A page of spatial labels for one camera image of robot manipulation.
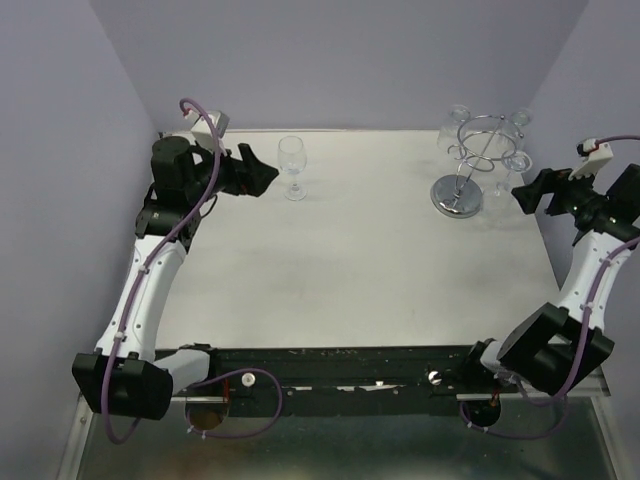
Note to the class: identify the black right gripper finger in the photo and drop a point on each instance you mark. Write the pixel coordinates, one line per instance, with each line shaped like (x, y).
(528, 198)
(549, 178)

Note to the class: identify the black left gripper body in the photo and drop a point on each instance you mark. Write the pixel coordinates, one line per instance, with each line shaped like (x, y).
(226, 174)

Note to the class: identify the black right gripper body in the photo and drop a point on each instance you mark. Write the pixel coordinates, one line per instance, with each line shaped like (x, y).
(573, 196)

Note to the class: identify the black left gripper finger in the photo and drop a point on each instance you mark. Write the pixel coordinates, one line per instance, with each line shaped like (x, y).
(254, 167)
(253, 186)

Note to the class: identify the clear wine glass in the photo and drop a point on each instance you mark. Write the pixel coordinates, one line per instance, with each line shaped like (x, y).
(292, 158)
(498, 197)

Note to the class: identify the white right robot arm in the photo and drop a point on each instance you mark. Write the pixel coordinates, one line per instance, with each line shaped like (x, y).
(563, 341)

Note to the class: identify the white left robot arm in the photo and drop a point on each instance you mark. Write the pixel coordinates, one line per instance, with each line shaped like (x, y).
(189, 365)

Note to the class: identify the chrome wine glass rack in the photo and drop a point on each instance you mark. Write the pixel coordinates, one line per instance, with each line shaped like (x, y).
(482, 141)

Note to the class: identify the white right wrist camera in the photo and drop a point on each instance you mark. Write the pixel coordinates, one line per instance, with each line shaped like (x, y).
(594, 154)

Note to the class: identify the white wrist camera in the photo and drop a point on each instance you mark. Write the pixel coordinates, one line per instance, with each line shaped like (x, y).
(204, 130)
(594, 154)

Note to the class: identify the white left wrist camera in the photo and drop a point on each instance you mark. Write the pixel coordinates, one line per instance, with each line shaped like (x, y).
(204, 130)

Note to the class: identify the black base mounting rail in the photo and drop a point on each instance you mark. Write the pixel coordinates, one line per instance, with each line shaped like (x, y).
(351, 381)

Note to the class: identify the aluminium frame rail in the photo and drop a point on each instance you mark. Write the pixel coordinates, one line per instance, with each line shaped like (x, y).
(85, 415)

